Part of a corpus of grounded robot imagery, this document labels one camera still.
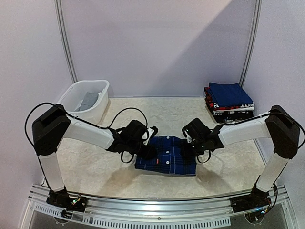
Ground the blue plaid shirt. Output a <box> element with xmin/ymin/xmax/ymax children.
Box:
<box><xmin>134</xmin><ymin>136</ymin><xmax>197</xmax><ymax>176</ymax></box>

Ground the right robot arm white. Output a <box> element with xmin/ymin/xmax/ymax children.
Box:
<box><xmin>182</xmin><ymin>105</ymin><xmax>305</xmax><ymax>208</ymax></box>

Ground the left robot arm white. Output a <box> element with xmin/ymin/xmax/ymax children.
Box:
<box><xmin>32</xmin><ymin>104</ymin><xmax>158</xmax><ymax>207</ymax></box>

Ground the white plastic laundry basket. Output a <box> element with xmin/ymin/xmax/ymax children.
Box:
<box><xmin>58</xmin><ymin>80</ymin><xmax>110</xmax><ymax>124</ymax></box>

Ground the red black folded garment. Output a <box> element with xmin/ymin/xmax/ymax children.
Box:
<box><xmin>204</xmin><ymin>87</ymin><xmax>254</xmax><ymax>109</ymax></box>

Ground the grey folded garment in basket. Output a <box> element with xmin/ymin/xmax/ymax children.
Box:
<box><xmin>74</xmin><ymin>92</ymin><xmax>101</xmax><ymax>112</ymax></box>

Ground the white folded garment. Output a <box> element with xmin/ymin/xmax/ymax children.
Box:
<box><xmin>212</xmin><ymin>104</ymin><xmax>254</xmax><ymax>113</ymax></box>

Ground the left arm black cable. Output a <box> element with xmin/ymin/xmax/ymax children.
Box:
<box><xmin>24</xmin><ymin>102</ymin><xmax>150</xmax><ymax>164</ymax></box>

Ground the aluminium front rail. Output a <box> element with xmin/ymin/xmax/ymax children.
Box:
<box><xmin>21</xmin><ymin>185</ymin><xmax>297</xmax><ymax>229</ymax></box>

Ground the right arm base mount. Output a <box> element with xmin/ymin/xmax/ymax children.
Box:
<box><xmin>229</xmin><ymin>185</ymin><xmax>278</xmax><ymax>224</ymax></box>

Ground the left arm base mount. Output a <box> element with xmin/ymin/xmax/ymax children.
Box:
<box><xmin>46</xmin><ymin>188</ymin><xmax>88</xmax><ymax>219</ymax></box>

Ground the left wall aluminium profile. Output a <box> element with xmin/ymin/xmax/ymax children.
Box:
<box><xmin>54</xmin><ymin>0</ymin><xmax>78</xmax><ymax>83</ymax></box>

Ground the wall aluminium profile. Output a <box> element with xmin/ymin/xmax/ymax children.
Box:
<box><xmin>54</xmin><ymin>0</ymin><xmax>78</xmax><ymax>83</ymax></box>
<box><xmin>239</xmin><ymin>0</ymin><xmax>262</xmax><ymax>88</ymax></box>

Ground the right wall aluminium profile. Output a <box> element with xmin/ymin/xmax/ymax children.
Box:
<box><xmin>239</xmin><ymin>0</ymin><xmax>262</xmax><ymax>88</ymax></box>

